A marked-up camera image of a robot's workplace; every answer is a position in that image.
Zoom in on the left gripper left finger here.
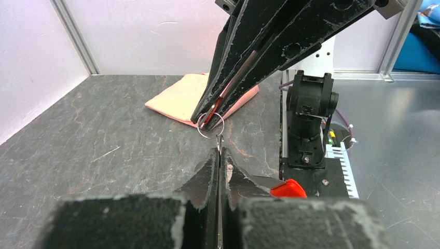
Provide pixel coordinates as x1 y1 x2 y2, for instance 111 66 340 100
36 148 219 248

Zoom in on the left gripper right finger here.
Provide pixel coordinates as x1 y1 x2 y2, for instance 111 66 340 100
219 147 392 248

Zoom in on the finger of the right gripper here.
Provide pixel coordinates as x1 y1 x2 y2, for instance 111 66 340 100
190 0 345 125
202 0 377 132

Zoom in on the red key tag with ring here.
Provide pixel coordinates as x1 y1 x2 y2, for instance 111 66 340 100
196 49 259 140

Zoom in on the steel key holder red handle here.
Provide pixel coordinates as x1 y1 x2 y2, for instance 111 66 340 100
185 135 306 248

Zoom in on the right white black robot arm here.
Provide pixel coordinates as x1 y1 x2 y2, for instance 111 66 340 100
190 1 376 168

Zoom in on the pink folded cloth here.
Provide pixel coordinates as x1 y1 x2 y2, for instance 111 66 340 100
144 72 260 129

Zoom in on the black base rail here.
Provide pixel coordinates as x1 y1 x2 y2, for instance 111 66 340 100
279 158 349 197

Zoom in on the white slotted cable duct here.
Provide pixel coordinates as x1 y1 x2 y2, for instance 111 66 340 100
326 142 359 199

